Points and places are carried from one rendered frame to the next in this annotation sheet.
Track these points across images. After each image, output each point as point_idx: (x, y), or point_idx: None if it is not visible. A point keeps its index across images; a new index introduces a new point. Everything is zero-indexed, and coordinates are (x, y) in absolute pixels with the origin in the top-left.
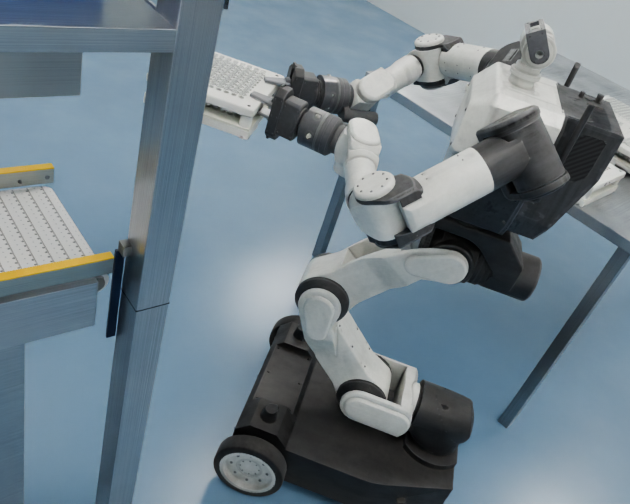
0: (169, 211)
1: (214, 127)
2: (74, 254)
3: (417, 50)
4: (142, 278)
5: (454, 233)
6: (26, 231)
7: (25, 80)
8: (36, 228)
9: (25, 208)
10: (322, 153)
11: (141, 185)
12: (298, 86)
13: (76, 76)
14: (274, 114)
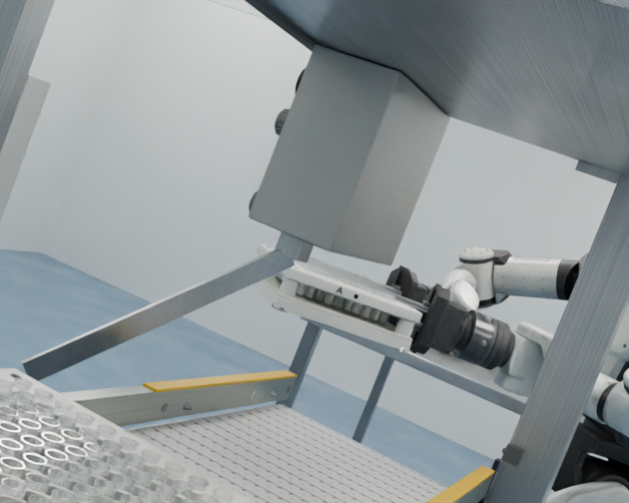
0: (590, 391)
1: (367, 337)
2: (422, 479)
3: (467, 263)
4: (546, 492)
5: (616, 459)
6: (347, 453)
7: (379, 238)
8: (349, 450)
9: (307, 428)
10: (494, 365)
11: (566, 358)
12: (411, 293)
13: (399, 240)
14: (434, 319)
